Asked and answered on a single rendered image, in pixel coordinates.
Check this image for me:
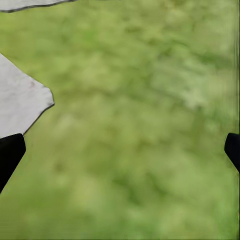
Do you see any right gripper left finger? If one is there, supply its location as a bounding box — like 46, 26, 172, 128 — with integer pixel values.
0, 133, 26, 193

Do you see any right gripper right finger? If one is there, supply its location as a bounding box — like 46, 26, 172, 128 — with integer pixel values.
224, 132, 240, 173

